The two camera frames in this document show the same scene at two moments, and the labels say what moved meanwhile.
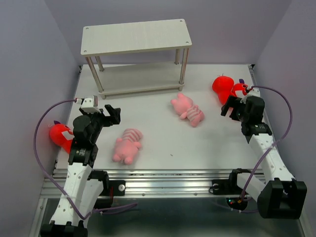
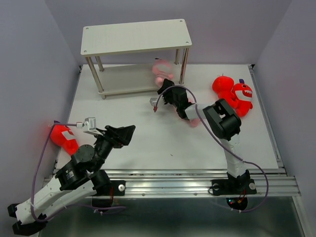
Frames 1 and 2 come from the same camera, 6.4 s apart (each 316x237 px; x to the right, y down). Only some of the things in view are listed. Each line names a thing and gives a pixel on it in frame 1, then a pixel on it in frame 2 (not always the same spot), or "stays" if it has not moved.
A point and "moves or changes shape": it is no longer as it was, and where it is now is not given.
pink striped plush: [126, 147] -> [193, 123]
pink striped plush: [184, 105] moves or changes shape
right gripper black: [232, 101] -> [166, 83]
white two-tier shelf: [98, 40] stays
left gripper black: [113, 119] -> [119, 136]
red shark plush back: [223, 85] stays
